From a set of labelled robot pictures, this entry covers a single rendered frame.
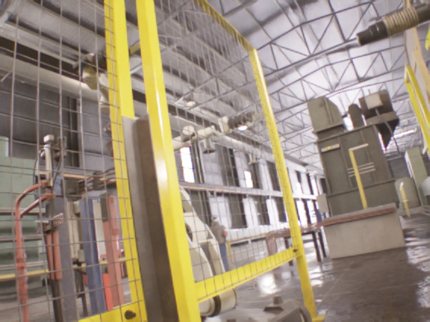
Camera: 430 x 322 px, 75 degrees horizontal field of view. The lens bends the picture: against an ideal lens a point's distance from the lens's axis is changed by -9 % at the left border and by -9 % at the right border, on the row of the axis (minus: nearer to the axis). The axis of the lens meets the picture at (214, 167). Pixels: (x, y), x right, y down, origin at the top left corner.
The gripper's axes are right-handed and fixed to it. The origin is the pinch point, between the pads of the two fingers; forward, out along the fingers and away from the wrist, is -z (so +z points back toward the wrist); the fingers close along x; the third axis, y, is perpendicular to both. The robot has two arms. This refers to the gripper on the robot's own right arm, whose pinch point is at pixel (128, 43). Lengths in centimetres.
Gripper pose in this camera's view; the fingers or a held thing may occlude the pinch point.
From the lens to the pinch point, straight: 127.6
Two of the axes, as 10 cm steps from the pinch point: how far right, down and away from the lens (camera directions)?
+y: -1.7, -9.6, 2.3
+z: -8.3, 2.7, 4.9
